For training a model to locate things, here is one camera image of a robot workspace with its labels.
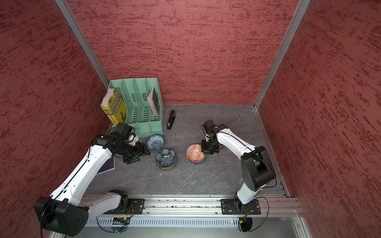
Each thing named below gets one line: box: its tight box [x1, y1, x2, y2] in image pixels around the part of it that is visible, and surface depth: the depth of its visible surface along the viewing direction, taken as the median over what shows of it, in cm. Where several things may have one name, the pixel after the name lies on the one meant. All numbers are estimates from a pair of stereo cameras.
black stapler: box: [166, 109, 177, 130], surface depth 111 cm
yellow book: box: [99, 88, 128, 126], surface depth 94 cm
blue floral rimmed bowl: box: [145, 133, 165, 151], surface depth 99 cm
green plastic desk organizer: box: [108, 77, 164, 138], surface depth 109 cm
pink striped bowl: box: [158, 162, 177, 172], surface depth 82 cm
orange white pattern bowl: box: [186, 143, 206, 162], surface depth 90 cm
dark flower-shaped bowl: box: [155, 148, 177, 168], surface depth 85 cm
